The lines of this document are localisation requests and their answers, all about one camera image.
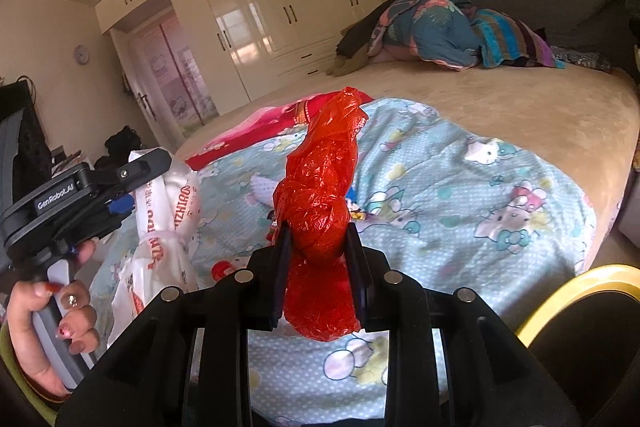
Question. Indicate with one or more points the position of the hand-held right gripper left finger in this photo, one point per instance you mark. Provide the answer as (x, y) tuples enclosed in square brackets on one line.
[(282, 269)]

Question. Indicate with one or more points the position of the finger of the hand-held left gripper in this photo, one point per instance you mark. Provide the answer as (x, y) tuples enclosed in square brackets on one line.
[(122, 205), (147, 167)]

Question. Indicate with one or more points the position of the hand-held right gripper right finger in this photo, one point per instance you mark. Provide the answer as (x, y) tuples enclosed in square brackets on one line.
[(353, 269)]

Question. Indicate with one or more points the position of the white plastic bag red print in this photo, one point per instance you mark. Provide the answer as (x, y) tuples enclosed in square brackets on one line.
[(170, 217)]

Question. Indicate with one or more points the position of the yellow red snack packet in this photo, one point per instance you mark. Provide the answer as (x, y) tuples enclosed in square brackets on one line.
[(364, 213)]

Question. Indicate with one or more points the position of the person's left hand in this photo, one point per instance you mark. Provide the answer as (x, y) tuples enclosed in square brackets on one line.
[(25, 337)]

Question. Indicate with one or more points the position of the black bag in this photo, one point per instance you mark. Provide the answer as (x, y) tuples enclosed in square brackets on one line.
[(120, 147)]

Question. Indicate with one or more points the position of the dark monitor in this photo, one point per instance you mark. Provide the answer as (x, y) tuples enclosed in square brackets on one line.
[(25, 132)]

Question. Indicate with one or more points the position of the door with cartoon stickers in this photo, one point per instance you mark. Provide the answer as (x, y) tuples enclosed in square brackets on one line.
[(175, 77)]

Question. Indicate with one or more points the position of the light blue cartoon printed blanket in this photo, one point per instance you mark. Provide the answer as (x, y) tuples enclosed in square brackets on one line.
[(450, 207)]

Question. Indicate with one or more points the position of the red printed blanket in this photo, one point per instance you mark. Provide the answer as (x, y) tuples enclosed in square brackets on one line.
[(260, 127)]

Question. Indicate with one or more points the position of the yellow rimmed dark bin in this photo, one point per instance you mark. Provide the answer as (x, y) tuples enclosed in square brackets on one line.
[(565, 294)]

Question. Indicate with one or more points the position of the beige bed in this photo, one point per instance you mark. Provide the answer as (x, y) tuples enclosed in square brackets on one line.
[(500, 97)]

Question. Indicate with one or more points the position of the dark olive cloth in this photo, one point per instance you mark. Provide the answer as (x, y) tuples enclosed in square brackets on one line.
[(357, 42)]

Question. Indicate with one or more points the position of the blue floral blanket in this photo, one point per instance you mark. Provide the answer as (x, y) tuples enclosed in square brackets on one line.
[(435, 27)]

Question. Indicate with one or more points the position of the striped colourful blanket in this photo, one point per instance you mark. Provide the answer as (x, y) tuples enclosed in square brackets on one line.
[(505, 37)]

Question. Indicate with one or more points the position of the dark patterned cloth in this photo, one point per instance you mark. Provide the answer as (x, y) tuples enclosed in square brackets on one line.
[(582, 59)]

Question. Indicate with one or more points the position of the round wall clock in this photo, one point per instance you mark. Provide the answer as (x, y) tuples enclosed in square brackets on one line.
[(81, 55)]

